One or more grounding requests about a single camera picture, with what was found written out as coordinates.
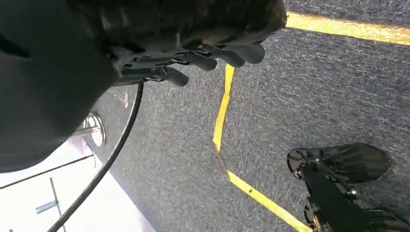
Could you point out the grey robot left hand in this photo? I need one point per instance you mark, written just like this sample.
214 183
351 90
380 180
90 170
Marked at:
48 80

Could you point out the stanchion with chrome round base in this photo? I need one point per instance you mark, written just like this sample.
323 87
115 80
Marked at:
94 128

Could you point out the thin yellow floor tape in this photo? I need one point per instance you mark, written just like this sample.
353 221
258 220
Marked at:
262 200
223 105

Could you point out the wide yellow floor tape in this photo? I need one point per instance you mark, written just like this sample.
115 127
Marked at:
349 28

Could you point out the black robot foot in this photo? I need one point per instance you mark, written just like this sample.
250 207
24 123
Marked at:
389 222
352 161

